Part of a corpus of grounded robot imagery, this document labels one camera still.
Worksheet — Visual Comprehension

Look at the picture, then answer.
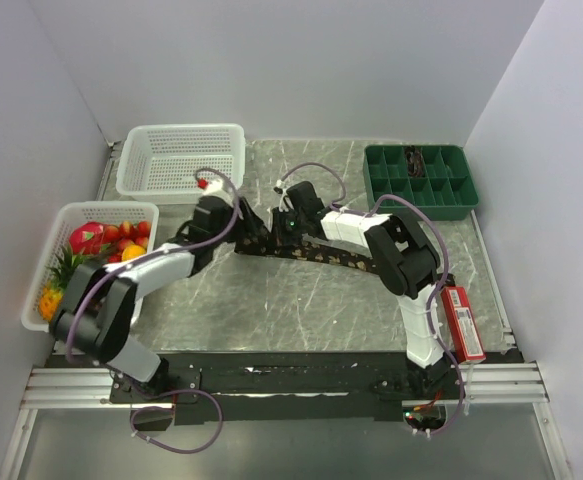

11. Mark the orange fruit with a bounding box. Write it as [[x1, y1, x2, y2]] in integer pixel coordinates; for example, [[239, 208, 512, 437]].
[[121, 244, 147, 262]]

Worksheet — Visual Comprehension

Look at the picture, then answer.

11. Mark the pineapple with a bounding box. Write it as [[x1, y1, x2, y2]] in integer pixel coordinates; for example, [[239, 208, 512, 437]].
[[38, 245, 85, 323]]

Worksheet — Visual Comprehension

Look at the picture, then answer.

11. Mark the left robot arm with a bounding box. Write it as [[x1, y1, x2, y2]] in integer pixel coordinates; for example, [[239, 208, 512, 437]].
[[49, 195, 269, 402]]

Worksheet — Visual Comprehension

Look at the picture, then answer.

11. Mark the white perforated empty basket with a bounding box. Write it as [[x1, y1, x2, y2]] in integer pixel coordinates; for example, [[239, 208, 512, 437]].
[[116, 124, 246, 205]]

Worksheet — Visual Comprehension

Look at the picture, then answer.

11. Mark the green compartment organizer tray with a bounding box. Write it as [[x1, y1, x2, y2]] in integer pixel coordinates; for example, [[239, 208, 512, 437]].
[[363, 144, 479, 221]]

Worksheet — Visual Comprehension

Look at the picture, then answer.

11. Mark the red rectangular box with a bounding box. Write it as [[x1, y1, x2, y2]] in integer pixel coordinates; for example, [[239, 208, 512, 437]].
[[441, 286, 486, 364]]

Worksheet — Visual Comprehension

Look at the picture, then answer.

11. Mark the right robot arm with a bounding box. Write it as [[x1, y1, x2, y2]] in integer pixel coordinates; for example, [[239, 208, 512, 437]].
[[274, 180, 450, 399]]

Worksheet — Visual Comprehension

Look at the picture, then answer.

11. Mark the red strawberries cluster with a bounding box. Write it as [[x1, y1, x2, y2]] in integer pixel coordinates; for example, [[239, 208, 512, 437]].
[[104, 221, 152, 263]]

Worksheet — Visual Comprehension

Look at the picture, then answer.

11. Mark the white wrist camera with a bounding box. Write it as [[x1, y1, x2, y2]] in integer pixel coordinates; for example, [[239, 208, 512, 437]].
[[273, 179, 292, 212], [197, 178, 228, 197]]

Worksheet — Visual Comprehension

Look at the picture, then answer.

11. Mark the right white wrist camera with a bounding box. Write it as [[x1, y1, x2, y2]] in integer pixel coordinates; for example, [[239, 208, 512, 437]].
[[273, 179, 292, 212]]

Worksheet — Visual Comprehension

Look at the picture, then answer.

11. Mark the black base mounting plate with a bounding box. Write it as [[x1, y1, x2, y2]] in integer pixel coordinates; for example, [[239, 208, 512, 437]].
[[110, 351, 460, 425]]

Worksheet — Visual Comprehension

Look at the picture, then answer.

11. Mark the white fruit basket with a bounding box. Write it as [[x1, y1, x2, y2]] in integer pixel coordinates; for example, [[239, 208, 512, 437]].
[[20, 200, 161, 333]]

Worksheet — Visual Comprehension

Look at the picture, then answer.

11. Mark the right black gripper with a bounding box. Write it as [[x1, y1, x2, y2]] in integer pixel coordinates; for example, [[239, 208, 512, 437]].
[[267, 208, 306, 249]]

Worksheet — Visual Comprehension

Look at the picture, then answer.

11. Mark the rolled brown tie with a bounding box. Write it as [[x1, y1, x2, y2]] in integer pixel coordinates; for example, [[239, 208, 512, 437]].
[[404, 145, 426, 178]]

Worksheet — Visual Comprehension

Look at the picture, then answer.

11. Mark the dark floral patterned tie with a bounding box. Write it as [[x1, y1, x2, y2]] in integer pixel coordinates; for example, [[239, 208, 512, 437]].
[[234, 222, 378, 275]]

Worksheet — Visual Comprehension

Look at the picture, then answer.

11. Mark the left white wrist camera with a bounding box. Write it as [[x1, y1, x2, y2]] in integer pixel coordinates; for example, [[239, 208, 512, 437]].
[[197, 178, 228, 197]]

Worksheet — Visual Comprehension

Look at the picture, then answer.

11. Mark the pink dragon fruit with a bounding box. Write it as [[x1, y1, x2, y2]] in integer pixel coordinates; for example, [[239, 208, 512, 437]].
[[69, 222, 105, 255]]

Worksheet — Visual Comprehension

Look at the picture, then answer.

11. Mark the aluminium rail frame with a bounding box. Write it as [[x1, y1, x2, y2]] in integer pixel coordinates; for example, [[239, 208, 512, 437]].
[[20, 364, 117, 410]]

